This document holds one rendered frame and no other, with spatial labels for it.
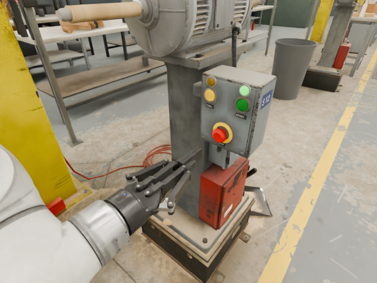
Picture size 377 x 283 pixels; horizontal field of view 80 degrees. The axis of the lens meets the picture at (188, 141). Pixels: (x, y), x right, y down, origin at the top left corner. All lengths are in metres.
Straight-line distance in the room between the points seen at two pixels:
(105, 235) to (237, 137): 0.38
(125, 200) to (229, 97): 0.33
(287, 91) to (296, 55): 0.48
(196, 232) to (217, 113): 0.75
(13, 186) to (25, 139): 1.22
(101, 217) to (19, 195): 0.11
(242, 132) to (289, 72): 2.75
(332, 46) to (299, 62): 0.89
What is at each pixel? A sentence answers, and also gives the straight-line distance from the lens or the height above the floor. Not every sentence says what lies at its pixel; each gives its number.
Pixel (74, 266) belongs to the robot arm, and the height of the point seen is 1.00.
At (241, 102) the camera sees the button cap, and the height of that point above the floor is 1.08.
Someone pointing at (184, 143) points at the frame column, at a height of 0.73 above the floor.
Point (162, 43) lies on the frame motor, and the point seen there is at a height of 1.17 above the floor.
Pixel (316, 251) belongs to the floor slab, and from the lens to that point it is 1.67.
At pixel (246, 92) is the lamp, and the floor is 1.10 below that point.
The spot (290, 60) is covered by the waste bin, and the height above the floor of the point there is 0.54.
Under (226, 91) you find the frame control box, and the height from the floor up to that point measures 1.09.
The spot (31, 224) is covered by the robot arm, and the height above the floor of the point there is 1.04.
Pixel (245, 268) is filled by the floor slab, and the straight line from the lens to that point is 1.48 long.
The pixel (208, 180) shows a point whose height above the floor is 0.61.
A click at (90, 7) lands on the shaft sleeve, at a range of 0.59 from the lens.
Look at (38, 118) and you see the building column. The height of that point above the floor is 0.67.
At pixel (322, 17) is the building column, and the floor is 0.62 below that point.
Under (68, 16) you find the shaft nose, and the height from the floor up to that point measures 1.25.
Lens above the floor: 1.30
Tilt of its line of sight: 34 degrees down
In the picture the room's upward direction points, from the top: straight up
